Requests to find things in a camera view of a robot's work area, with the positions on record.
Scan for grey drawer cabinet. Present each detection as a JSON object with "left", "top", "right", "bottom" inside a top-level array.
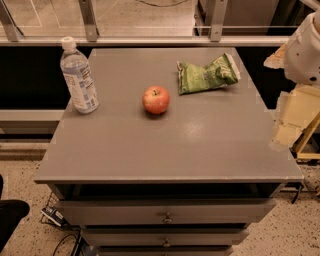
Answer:
[{"left": 33, "top": 47, "right": 305, "bottom": 256}]

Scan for clear blue plastic water bottle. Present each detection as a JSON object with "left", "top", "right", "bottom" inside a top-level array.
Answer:
[{"left": 60, "top": 37, "right": 99, "bottom": 114}]

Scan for bottom grey drawer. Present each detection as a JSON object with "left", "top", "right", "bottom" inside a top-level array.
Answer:
[{"left": 98, "top": 246, "right": 233, "bottom": 256}]

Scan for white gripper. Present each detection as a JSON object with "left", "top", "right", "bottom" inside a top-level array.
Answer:
[{"left": 263, "top": 9, "right": 320, "bottom": 151}]

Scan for top grey drawer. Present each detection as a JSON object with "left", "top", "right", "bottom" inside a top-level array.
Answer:
[{"left": 56, "top": 199, "right": 276, "bottom": 226}]

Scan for black object at left edge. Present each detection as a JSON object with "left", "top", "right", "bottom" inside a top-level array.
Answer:
[{"left": 0, "top": 173, "right": 31, "bottom": 253}]

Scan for middle grey drawer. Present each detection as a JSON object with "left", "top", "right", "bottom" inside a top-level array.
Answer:
[{"left": 82, "top": 228, "right": 249, "bottom": 247}]

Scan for grey drawer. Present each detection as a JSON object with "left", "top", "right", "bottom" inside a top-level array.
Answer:
[
  {"left": 56, "top": 199, "right": 276, "bottom": 226},
  {"left": 82, "top": 228, "right": 249, "bottom": 247},
  {"left": 98, "top": 246, "right": 233, "bottom": 256}
]

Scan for red apple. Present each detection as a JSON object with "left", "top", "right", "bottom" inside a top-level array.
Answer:
[{"left": 142, "top": 86, "right": 170, "bottom": 115}]

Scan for yellow wooden frame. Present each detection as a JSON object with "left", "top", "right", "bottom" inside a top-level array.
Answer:
[{"left": 293, "top": 112, "right": 320, "bottom": 160}]

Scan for black floor cable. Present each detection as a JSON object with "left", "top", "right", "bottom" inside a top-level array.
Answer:
[{"left": 51, "top": 229, "right": 88, "bottom": 256}]

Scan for green chip bag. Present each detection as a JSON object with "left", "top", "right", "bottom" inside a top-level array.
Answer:
[{"left": 177, "top": 53, "right": 241, "bottom": 95}]

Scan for metal glass railing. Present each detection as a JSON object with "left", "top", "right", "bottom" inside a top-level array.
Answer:
[{"left": 0, "top": 0, "right": 320, "bottom": 46}]

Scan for blue power strip on floor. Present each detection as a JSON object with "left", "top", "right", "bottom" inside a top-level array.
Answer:
[{"left": 41, "top": 206, "right": 64, "bottom": 227}]

